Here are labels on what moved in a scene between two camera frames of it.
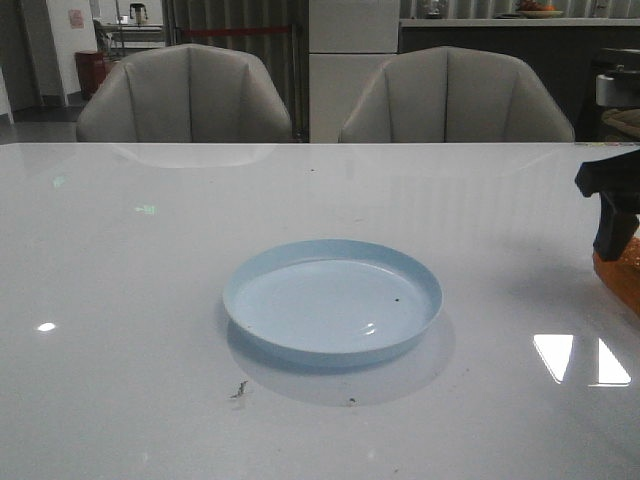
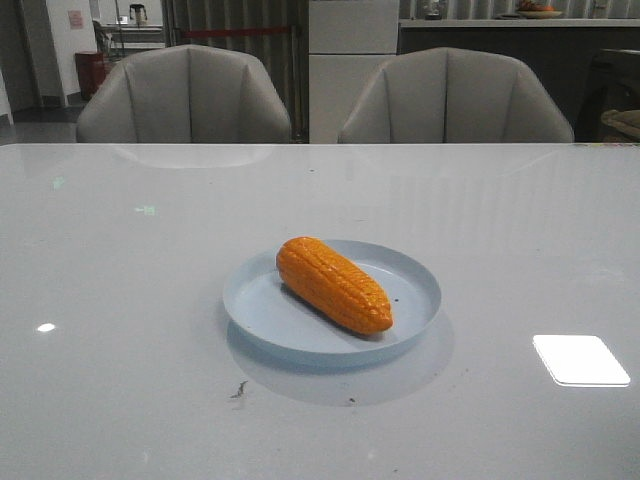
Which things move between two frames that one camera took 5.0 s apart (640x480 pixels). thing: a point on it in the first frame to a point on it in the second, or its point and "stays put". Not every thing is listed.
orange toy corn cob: (622, 276) to (334, 284)
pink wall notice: (76, 16) stays put
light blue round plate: (332, 302) stays put
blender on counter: (433, 11) stays put
